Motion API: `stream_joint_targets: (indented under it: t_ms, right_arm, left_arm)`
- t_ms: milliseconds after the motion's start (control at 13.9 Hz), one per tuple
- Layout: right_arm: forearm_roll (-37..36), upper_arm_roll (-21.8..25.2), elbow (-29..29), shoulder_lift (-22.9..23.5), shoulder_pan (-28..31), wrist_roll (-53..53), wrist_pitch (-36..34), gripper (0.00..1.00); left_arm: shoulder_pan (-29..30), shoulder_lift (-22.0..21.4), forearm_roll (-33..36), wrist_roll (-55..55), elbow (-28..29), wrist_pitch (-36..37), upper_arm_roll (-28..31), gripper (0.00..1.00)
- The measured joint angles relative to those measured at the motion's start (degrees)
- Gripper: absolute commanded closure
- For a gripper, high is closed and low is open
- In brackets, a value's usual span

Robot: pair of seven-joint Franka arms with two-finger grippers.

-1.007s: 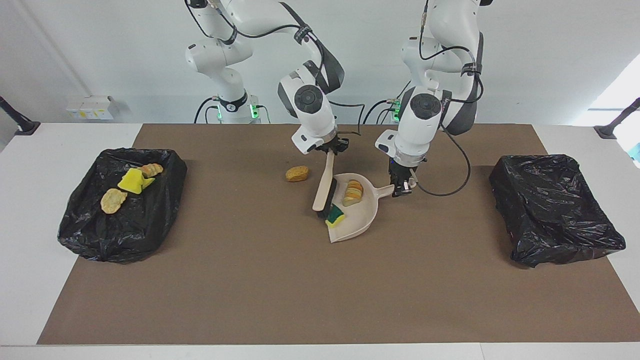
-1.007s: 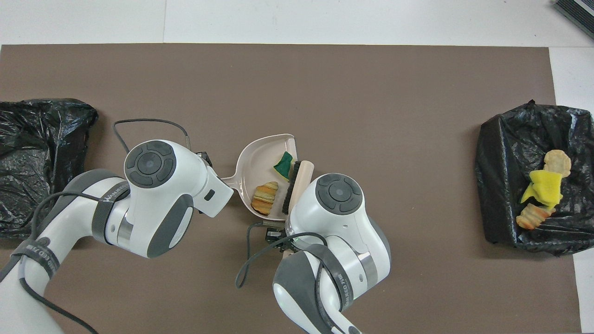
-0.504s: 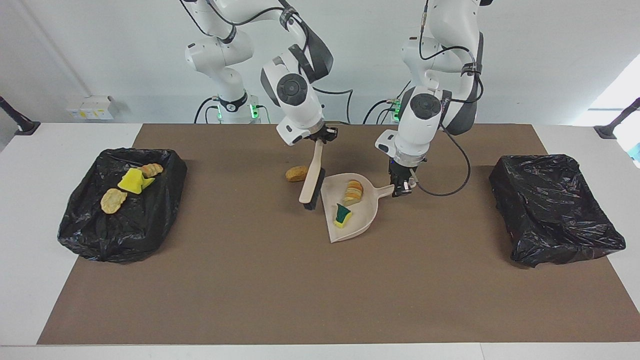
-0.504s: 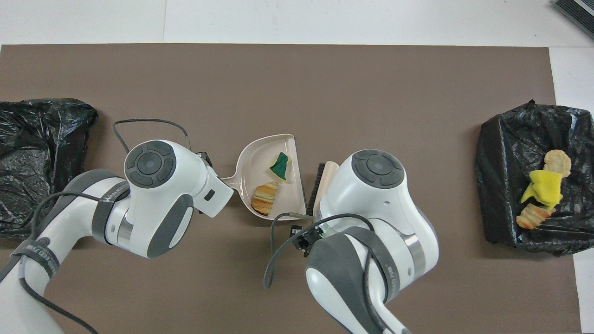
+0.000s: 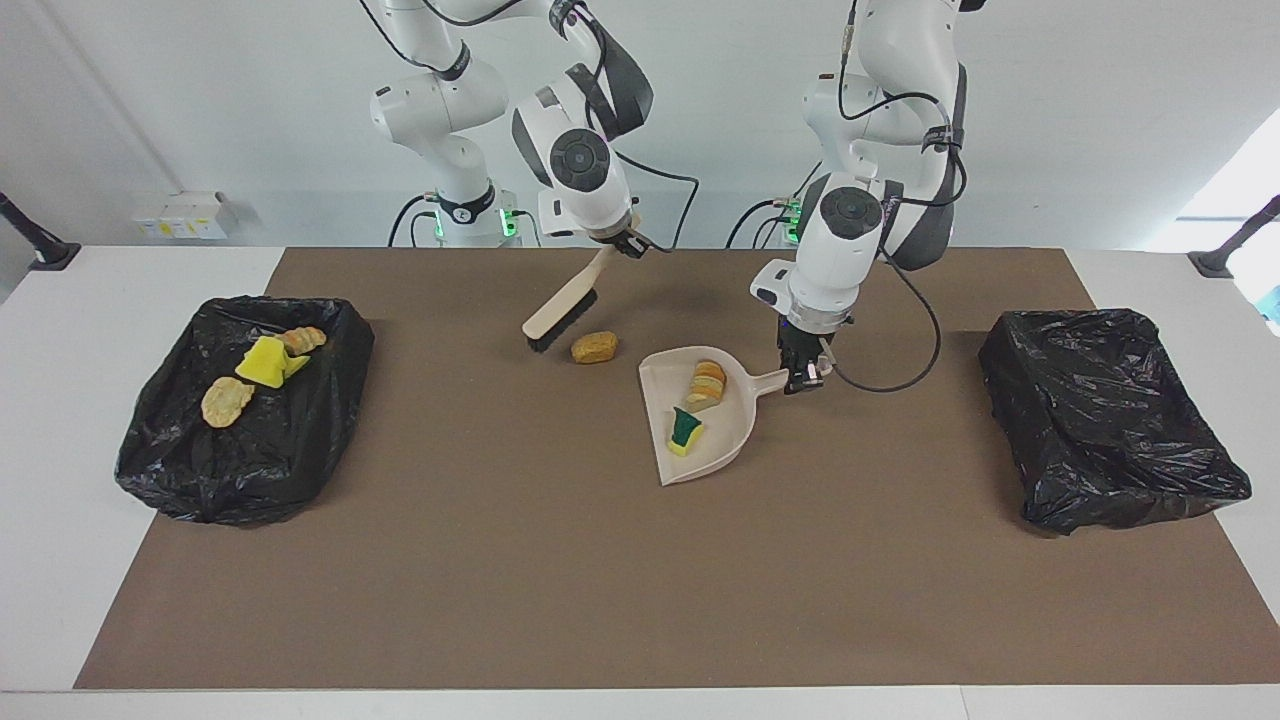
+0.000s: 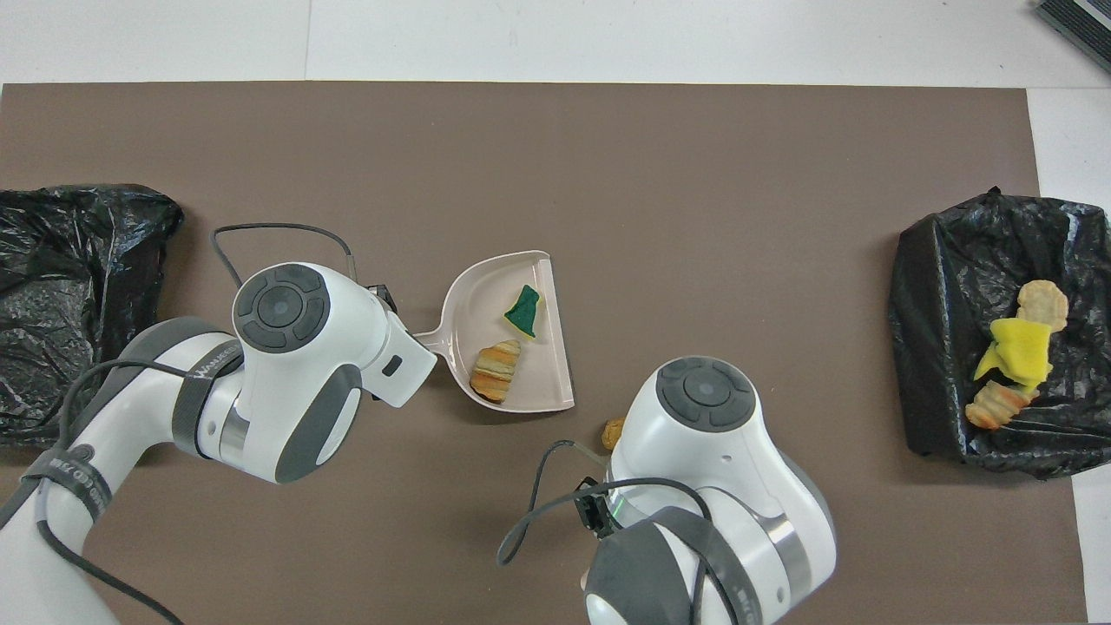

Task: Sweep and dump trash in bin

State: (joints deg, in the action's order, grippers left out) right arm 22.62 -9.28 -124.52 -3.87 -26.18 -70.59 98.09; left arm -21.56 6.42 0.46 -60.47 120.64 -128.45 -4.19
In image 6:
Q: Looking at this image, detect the large yellow sponge piece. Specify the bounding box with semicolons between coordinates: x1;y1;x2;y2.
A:
989;318;1054;387

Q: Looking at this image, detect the pale toy pastry chunk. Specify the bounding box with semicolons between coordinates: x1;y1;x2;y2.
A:
965;380;1041;431

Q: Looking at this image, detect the brown table mat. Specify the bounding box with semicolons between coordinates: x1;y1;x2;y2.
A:
0;82;1088;625

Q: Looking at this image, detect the dark ribbed device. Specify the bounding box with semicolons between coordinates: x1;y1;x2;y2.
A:
1035;0;1111;75

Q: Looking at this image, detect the black bag lined bin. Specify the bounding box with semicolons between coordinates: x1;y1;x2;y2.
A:
887;186;1111;480
0;183;185;448

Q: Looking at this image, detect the green yellow sponge piece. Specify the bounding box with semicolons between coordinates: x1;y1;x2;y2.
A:
504;285;542;339

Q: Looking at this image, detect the orange striped toy croissant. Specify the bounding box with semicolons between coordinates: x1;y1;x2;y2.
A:
470;339;523;404

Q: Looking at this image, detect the dark left arm cable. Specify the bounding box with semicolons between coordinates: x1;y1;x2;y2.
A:
0;223;359;625

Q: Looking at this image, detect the beige plastic dustpan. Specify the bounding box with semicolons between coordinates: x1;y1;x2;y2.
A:
412;250;576;413

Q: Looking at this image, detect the beige toy cookie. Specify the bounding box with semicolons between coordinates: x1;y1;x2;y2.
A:
1017;280;1070;332

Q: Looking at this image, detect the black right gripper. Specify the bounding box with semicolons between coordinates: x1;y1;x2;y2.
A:
578;476;615;539

